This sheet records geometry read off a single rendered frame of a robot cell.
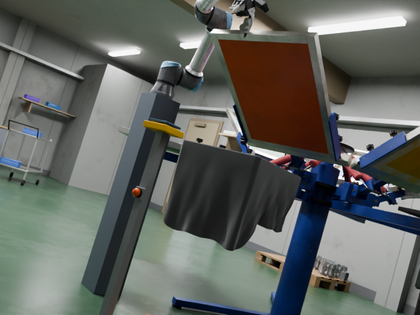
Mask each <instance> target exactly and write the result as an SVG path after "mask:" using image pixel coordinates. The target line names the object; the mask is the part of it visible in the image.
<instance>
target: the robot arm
mask: <svg viewBox="0 0 420 315"><path fill-rule="evenodd" d="M218 1H219V0H197V1H196V3H195V5H194V13H195V15H196V17H197V19H198V20H199V22H201V23H203V24H205V25H206V27H205V28H206V33H205V35H204V37H203V39H202V41H201V43H200V45H199V47H198V49H197V51H196V53H195V55H194V57H193V59H192V61H191V63H190V65H188V66H186V68H185V69H183V68H181V65H180V64H179V63H176V62H172V61H164V62H163V63H162V65H161V67H160V71H159V74H158V77H157V81H156V83H155V85H154V86H153V88H152V89H151V90H150V93H158V94H160V95H162V96H164V97H167V98H169V99H172V100H174V87H175V86H177V87H179V88H182V89H185V90H187V91H191V92H193V93H194V92H196V91H197V90H198V89H199V88H200V87H201V84H202V82H203V73H202V71H203V69H204V67H205V65H206V63H207V61H208V59H209V57H210V55H211V53H212V51H213V49H214V47H215V46H214V43H213V40H212V37H211V34H210V32H211V31H212V30H213V29H231V26H232V23H233V16H232V14H236V16H237V18H241V17H243V16H248V18H247V17H246V18H245V19H244V22H243V23H242V24H241V25H240V26H239V29H240V30H242V31H245V33H244V38H245V37H246V36H247V35H248V32H249V31H250V29H251V27H252V25H253V21H254V13H255V7H256V6H257V7H258V8H259V9H260V10H262V11H263V12H265V13H267V12H268V11H269V8H268V4H267V3H266V2H264V1H263V0H235V1H234V3H233V4H232V6H231V7H229V9H232V13H229V12H227V11H225V10H222V9H220V8H218V7H216V6H214V5H215V4H216V3H217V2H218Z"/></svg>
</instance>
